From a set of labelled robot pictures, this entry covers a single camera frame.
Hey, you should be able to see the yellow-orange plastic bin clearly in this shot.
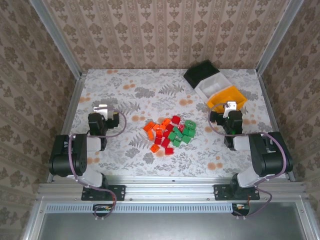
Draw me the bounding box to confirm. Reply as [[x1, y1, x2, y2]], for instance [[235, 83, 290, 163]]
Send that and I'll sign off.
[[206, 85, 248, 113]]

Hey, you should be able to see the white plastic bin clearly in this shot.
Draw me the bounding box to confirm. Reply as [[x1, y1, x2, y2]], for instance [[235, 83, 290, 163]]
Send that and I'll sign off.
[[194, 72, 233, 101]]

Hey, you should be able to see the black plastic bin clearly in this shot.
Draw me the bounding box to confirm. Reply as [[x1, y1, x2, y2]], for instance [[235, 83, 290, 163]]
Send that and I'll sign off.
[[183, 59, 221, 90]]

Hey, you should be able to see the floral patterned table cover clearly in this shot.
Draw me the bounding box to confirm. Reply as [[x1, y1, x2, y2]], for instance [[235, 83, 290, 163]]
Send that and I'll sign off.
[[57, 68, 288, 179]]

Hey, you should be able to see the grey metal sheet panel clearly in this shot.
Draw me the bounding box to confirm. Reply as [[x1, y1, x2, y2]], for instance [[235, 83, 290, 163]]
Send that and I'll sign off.
[[37, 202, 310, 240]]

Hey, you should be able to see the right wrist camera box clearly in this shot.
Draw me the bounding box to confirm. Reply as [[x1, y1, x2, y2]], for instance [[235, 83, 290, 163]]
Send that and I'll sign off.
[[223, 100, 238, 111]]

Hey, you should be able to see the aluminium table side rail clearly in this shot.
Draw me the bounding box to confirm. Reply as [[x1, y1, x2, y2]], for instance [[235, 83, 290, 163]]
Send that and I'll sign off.
[[256, 71, 296, 182], [47, 71, 88, 183]]

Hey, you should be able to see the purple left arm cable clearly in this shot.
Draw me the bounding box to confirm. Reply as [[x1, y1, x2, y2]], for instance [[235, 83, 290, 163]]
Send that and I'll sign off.
[[68, 107, 127, 221]]

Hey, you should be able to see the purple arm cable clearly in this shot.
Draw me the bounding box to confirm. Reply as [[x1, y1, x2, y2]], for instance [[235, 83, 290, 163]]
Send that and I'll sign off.
[[68, 107, 127, 221], [208, 102, 288, 218]]

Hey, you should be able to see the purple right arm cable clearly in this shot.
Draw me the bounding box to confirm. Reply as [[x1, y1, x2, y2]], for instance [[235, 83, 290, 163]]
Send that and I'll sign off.
[[208, 102, 288, 218]]

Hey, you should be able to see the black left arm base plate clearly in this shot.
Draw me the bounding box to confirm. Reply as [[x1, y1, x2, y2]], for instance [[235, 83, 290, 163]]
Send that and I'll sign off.
[[81, 184, 126, 202]]

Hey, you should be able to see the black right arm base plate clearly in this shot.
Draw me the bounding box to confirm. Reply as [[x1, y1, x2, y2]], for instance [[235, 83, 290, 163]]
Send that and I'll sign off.
[[213, 184, 261, 202]]

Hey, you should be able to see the wired connector plug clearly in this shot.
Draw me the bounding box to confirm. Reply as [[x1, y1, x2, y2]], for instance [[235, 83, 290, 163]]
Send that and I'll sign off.
[[231, 202, 251, 217], [92, 203, 114, 218]]

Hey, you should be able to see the wide aluminium frame rail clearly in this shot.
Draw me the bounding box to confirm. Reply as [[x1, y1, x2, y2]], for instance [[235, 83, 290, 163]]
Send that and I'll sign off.
[[37, 174, 307, 202]]

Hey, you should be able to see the aluminium frame post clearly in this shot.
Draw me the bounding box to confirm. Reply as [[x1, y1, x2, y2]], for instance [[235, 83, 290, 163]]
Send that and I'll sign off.
[[256, 0, 305, 76], [29, 0, 83, 78]]

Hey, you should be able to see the grey slotted cable duct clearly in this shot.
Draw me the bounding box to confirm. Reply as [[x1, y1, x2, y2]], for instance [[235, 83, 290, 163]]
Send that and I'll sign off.
[[46, 202, 251, 214]]

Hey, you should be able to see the aluminium lower frame bar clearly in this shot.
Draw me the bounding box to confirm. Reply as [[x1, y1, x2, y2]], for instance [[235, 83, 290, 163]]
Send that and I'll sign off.
[[21, 198, 47, 240], [297, 199, 320, 240]]

